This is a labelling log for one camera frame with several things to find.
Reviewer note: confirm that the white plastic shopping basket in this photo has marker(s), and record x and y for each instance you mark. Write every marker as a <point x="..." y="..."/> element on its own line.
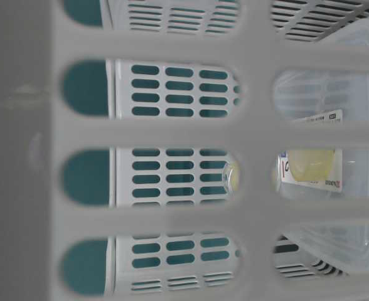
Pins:
<point x="116" y="121"/>

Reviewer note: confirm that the yellow cellophane tape roll package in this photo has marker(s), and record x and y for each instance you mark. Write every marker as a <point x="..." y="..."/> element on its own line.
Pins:
<point x="319" y="168"/>

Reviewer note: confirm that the clear plastic food container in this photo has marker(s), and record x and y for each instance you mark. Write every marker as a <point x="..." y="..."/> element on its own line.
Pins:
<point x="330" y="96"/>

